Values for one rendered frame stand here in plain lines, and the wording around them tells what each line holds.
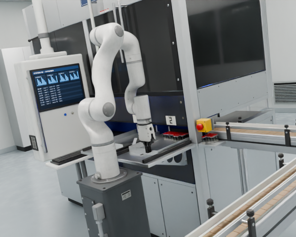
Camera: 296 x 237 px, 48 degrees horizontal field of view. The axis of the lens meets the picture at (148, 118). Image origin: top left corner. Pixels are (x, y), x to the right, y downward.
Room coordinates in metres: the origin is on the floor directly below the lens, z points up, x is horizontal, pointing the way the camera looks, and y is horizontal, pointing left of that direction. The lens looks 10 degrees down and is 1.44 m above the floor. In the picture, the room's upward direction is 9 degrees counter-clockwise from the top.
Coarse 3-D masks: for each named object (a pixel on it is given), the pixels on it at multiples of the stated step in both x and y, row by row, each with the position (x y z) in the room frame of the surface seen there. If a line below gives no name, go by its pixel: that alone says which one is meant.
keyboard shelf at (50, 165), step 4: (88, 156) 2.35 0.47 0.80; (92, 156) 2.37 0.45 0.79; (76, 160) 2.29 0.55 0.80; (80, 160) 2.31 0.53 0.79; (48, 164) 2.30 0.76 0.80; (52, 164) 2.28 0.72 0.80; (64, 164) 2.23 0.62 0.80; (68, 164) 2.24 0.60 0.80; (56, 168) 2.19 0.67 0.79; (60, 168) 2.20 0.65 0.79
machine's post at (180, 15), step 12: (180, 0) 1.97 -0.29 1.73; (180, 12) 1.96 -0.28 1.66; (180, 24) 1.97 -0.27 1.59; (180, 36) 1.98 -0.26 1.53; (180, 48) 1.98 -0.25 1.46; (180, 60) 1.99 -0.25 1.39; (192, 60) 2.00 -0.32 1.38; (192, 72) 1.99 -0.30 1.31; (192, 84) 1.98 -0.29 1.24; (192, 96) 1.97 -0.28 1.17; (192, 108) 1.96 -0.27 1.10; (192, 120) 1.97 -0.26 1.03; (192, 132) 1.98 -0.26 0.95; (192, 156) 2.00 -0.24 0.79; (204, 156) 2.00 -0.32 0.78; (204, 168) 1.99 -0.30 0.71; (204, 180) 1.98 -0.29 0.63; (204, 192) 1.97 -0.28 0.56; (204, 204) 1.96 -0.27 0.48; (204, 216) 1.97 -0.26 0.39
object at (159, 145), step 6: (156, 138) 2.18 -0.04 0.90; (162, 138) 2.22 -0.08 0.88; (186, 138) 2.00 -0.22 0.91; (138, 144) 2.07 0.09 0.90; (156, 144) 2.08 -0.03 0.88; (162, 144) 2.06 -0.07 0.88; (168, 144) 2.04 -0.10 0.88; (174, 144) 1.93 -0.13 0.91; (132, 150) 2.00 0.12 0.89; (138, 150) 1.96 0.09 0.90; (144, 150) 1.91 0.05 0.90; (156, 150) 1.83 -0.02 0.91; (162, 150) 1.85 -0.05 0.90
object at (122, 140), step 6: (126, 132) 2.45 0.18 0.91; (132, 132) 2.48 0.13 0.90; (156, 132) 2.30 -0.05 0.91; (114, 138) 2.37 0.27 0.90; (120, 138) 2.40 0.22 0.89; (126, 138) 2.39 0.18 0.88; (132, 138) 2.36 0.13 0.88; (138, 138) 2.33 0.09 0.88; (120, 144) 2.11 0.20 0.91; (126, 144) 2.11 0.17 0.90
